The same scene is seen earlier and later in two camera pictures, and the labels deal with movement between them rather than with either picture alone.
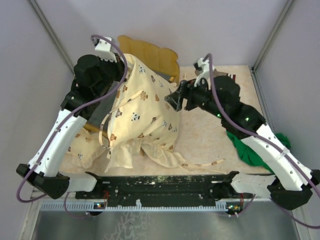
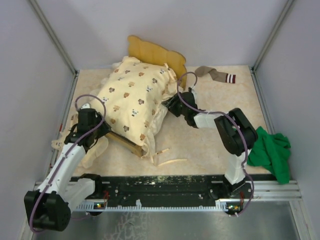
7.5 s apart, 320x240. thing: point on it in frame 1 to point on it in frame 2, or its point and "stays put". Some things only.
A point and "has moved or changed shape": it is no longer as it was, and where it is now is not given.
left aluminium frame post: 52,34 stays put
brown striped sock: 216,73 stays put
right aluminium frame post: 253,70 stays put
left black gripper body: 112,71 to 101,130
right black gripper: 187,90 to 171,103
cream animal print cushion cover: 141,122 has moved or changed shape
